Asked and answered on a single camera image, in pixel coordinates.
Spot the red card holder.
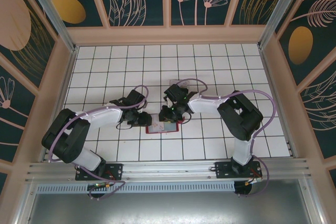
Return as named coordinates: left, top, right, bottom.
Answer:
left=145, top=113, right=181, bottom=135

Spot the clear acrylic card tray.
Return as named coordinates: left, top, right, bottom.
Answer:
left=169, top=78, right=192, bottom=88

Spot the grey metal sheet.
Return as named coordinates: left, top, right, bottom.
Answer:
left=14, top=178, right=325, bottom=224

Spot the single flower art panel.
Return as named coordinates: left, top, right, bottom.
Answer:
left=0, top=52, right=38, bottom=163

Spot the orange oval fern art panel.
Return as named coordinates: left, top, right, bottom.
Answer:
left=274, top=0, right=336, bottom=87

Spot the fern leaves art panel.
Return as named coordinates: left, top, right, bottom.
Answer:
left=298, top=68, right=336, bottom=161

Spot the thin black cable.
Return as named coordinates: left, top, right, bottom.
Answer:
left=115, top=119, right=134, bottom=131
left=181, top=111, right=192, bottom=125

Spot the aluminium mounting rail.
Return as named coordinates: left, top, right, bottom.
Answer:
left=25, top=157, right=313, bottom=183

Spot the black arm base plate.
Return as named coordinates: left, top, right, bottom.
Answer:
left=75, top=163, right=124, bottom=182
left=214, top=161, right=263, bottom=179

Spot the slotted grey cable duct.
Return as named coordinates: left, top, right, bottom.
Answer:
left=36, top=181, right=236, bottom=194

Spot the small wired connector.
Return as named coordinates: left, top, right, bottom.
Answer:
left=94, top=182, right=112, bottom=191
left=245, top=176, right=264, bottom=186

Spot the aluminium floor edge rail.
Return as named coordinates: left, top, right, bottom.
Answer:
left=258, top=46, right=297, bottom=159
left=39, top=47, right=79, bottom=163

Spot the aluminium frame post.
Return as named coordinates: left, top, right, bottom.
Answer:
left=21, top=0, right=80, bottom=53
left=256, top=0, right=301, bottom=49

